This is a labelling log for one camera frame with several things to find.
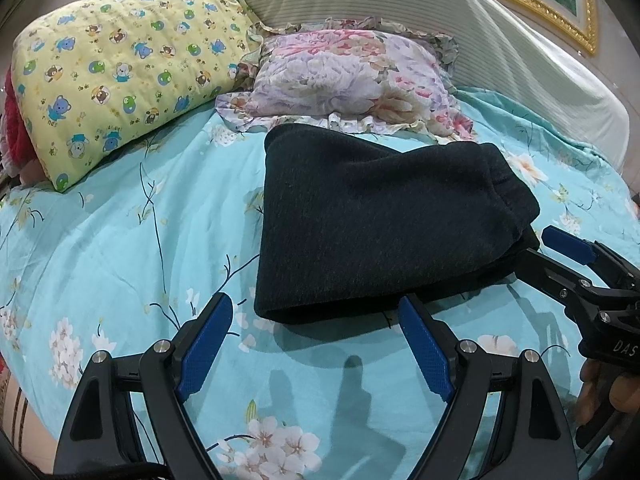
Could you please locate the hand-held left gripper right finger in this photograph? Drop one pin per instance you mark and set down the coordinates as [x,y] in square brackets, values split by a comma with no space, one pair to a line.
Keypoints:
[425,350]

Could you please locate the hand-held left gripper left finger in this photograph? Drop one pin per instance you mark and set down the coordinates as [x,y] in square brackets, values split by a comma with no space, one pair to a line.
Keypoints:
[200,355]

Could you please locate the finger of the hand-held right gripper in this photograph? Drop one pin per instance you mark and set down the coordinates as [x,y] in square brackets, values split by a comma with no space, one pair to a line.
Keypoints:
[570,245]
[545,272]

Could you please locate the black pants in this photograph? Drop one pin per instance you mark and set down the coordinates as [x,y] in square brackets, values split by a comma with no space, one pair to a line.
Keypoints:
[375,220]

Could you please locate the person's right hand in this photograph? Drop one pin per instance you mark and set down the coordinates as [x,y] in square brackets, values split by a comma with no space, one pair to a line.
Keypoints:
[589,390]

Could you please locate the teal floral bed sheet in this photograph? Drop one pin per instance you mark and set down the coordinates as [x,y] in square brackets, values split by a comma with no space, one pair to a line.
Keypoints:
[125,260]

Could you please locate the pink floral ruffled pillow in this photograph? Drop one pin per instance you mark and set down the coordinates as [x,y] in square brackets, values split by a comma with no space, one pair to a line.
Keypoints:
[340,70]

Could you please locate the red cloth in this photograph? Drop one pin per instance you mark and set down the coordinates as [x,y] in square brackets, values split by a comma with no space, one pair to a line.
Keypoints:
[12,130]

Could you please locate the yellow bear print pillow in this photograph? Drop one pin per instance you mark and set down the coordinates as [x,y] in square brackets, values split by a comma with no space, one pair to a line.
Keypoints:
[110,75]

